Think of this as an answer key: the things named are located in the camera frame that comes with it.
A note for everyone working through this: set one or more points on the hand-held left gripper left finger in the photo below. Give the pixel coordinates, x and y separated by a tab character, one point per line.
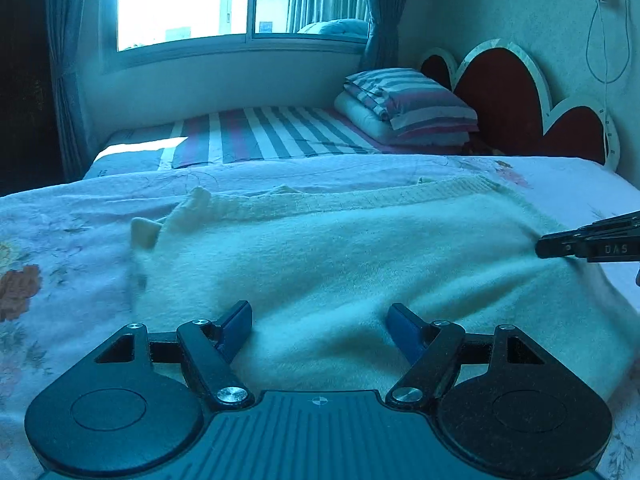
235	326

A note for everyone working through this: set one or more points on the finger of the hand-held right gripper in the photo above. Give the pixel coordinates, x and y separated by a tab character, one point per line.
562	247

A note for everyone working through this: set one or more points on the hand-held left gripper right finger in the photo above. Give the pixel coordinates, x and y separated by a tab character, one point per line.
402	327

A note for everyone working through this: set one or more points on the white knit sweater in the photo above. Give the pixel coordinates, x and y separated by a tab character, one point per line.
350	270

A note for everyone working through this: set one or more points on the red scalloped headboard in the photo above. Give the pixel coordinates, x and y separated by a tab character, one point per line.
500	90

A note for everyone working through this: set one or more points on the pale bed cover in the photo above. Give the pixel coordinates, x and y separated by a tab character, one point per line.
130	157

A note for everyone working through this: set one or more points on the striped bed sheet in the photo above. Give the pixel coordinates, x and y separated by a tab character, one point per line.
280	132

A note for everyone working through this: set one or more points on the floral bed sheet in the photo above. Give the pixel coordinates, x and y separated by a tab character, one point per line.
65	220

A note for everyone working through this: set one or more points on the striped pillow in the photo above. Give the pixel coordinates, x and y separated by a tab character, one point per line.
425	100

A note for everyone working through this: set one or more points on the folded white quilt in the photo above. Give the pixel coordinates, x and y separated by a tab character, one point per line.
360	117

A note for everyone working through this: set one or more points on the blue curtain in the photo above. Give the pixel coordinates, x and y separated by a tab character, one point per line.
70	60
387	10

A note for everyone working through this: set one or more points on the dark wooden wardrobe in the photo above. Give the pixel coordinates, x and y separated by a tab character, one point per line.
25	85

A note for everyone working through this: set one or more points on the window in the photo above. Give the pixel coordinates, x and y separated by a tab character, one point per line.
175	0

